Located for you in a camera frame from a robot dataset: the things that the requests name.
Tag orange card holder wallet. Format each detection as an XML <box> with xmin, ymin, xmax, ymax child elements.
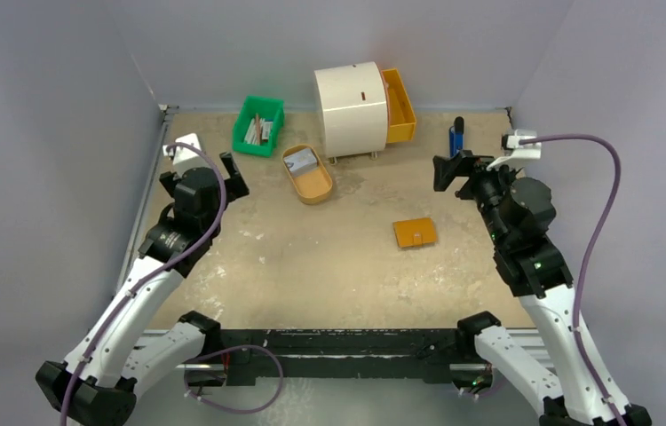
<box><xmin>393</xmin><ymin>217</ymin><xmax>438</xmax><ymax>249</ymax></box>

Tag orange oval tray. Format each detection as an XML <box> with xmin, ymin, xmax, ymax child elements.
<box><xmin>282</xmin><ymin>144</ymin><xmax>333</xmax><ymax>205</ymax></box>

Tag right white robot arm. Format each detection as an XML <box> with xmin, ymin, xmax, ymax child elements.
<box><xmin>432</xmin><ymin>150</ymin><xmax>653</xmax><ymax>425</ymax></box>

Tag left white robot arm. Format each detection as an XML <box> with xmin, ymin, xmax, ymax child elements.
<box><xmin>36</xmin><ymin>142</ymin><xmax>250</xmax><ymax>425</ymax></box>

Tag silver credit cards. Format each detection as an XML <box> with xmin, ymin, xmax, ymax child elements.
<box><xmin>283</xmin><ymin>147</ymin><xmax>318</xmax><ymax>177</ymax></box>

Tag green plastic bin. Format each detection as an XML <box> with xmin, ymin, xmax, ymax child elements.
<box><xmin>232</xmin><ymin>96</ymin><xmax>285</xmax><ymax>158</ymax></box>

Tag blue black marker pen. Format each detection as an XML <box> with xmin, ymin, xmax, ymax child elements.
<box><xmin>449</xmin><ymin>116</ymin><xmax>464</xmax><ymax>157</ymax></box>

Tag orange open drawer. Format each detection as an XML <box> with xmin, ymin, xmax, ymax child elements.
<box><xmin>382</xmin><ymin>68</ymin><xmax>416</xmax><ymax>144</ymax></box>

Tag cream round drawer cabinet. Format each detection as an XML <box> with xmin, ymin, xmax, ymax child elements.
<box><xmin>314</xmin><ymin>61</ymin><xmax>389</xmax><ymax>164</ymax></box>

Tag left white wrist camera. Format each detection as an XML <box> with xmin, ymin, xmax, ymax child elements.
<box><xmin>163</xmin><ymin>133</ymin><xmax>207</xmax><ymax>178</ymax></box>

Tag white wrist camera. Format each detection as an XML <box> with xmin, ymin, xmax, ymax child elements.
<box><xmin>487</xmin><ymin>129</ymin><xmax>542</xmax><ymax>171</ymax></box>
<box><xmin>163</xmin><ymin>133</ymin><xmax>207</xmax><ymax>178</ymax></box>

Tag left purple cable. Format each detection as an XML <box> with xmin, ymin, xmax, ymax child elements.
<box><xmin>59</xmin><ymin>142</ymin><xmax>228</xmax><ymax>426</ymax></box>

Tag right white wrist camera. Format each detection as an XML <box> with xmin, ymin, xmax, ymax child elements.
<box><xmin>487</xmin><ymin>129</ymin><xmax>542</xmax><ymax>171</ymax></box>

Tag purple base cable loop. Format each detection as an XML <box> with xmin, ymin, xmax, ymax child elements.
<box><xmin>182</xmin><ymin>344</ymin><xmax>285</xmax><ymax>415</ymax></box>

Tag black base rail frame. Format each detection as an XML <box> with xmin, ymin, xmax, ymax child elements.
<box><xmin>176</xmin><ymin>328</ymin><xmax>486</xmax><ymax>386</ymax></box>

